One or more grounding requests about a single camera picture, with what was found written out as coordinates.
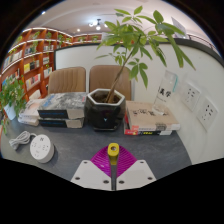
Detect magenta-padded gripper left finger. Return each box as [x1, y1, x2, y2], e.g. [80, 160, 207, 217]
[70, 145, 114, 191]

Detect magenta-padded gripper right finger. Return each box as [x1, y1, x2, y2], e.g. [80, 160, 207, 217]
[113, 145, 158, 191]

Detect clear acrylic sign stand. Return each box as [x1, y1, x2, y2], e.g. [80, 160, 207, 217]
[153, 70, 179, 116]

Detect red and black book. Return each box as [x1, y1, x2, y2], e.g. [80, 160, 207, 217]
[123, 114, 174, 137]

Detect small tree in black pot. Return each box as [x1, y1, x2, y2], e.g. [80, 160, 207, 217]
[83, 5, 197, 132]

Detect orange wooden bookshelf unit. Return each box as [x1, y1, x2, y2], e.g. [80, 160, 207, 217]
[73, 33, 108, 44]
[0, 27, 74, 101]

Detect dark blue-spined book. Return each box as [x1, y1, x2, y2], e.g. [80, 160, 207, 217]
[38, 116, 86, 129]

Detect round white power strip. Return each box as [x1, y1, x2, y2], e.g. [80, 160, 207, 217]
[29, 133, 55, 164]

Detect multi-bulb ceiling lamp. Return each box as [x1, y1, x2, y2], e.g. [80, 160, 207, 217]
[88, 18, 109, 32]

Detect grey landscape-cover book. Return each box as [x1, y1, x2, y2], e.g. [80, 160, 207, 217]
[37, 92, 88, 120]

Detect tan upholstered chair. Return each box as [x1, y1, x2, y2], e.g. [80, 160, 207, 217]
[88, 64, 133, 101]
[47, 66, 87, 95]

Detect small yellow charger block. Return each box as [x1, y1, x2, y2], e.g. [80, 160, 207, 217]
[107, 142, 120, 167]

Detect thin white book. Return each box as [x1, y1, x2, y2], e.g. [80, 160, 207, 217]
[18, 116, 40, 127]

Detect coiled white power cable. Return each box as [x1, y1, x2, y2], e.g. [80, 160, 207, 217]
[8, 130, 38, 151]

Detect tan-cover book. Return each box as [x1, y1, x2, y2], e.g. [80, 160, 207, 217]
[125, 100, 181, 132]

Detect white wall socket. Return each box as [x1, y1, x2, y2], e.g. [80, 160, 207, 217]
[196, 96, 219, 132]
[181, 82, 202, 112]

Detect leafy plant in white pot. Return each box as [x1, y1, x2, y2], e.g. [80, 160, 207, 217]
[0, 78, 28, 136]

